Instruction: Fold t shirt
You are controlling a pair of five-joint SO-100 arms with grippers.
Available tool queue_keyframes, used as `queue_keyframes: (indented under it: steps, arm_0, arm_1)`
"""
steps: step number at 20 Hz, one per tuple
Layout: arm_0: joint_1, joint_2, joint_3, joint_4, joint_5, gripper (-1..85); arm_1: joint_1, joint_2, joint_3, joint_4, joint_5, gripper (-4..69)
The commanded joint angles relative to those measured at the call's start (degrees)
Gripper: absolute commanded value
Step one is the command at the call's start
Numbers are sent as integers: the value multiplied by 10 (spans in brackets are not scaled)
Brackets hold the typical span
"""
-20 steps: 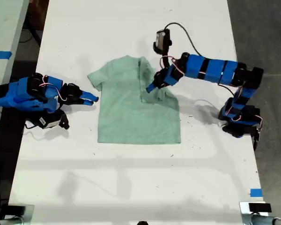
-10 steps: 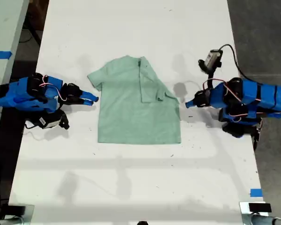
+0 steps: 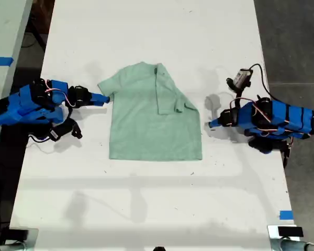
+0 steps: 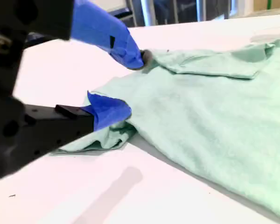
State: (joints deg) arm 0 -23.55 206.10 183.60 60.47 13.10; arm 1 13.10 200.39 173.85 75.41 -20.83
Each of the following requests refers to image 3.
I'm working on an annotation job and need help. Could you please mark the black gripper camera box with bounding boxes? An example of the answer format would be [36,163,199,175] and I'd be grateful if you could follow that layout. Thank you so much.
[233,69,252,88]
[49,126,70,142]

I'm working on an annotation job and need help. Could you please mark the black camera cable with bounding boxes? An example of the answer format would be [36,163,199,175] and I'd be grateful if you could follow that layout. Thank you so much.
[28,132,52,144]
[250,63,272,102]

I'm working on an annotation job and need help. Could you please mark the white side table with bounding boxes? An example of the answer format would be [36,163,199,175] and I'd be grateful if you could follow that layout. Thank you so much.
[0,0,34,164]

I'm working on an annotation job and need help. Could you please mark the metal table clamp plate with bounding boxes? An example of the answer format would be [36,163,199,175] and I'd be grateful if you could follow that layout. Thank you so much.
[4,227,39,251]
[267,224,306,251]

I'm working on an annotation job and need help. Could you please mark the black camera stalk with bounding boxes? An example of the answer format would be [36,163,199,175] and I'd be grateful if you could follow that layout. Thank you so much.
[226,77,248,111]
[67,118,84,139]

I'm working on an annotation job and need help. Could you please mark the black floor cable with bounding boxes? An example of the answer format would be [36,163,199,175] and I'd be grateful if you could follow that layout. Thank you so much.
[20,32,47,52]

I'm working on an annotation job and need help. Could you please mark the short blue tape piece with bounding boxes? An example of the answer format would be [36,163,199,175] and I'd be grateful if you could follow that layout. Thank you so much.
[279,210,295,221]

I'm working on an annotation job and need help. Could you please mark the pale green t-shirt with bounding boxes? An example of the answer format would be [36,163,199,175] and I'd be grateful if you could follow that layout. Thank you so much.
[97,61,204,162]

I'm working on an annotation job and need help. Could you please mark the small black box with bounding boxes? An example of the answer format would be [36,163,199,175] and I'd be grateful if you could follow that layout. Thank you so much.
[8,228,30,242]
[277,226,304,237]

